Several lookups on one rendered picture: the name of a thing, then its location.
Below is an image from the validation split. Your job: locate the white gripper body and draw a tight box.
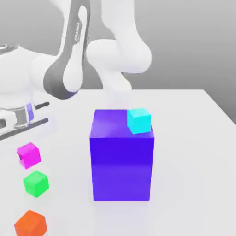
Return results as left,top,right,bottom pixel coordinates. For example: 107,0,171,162
0,117,52,148

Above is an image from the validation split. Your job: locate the small magenta cube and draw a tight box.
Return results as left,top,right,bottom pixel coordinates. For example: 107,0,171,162
17,142,42,170

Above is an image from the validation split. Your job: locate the small green cube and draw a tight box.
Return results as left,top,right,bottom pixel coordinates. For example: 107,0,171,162
23,170,50,198

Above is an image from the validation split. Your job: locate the small orange cube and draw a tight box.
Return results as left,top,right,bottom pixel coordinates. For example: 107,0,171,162
14,209,48,236

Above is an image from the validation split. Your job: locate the small cyan cube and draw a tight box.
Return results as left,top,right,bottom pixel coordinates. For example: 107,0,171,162
127,107,152,135

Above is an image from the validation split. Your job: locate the large purple box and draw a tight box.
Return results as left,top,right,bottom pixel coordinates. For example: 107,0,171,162
89,109,155,202

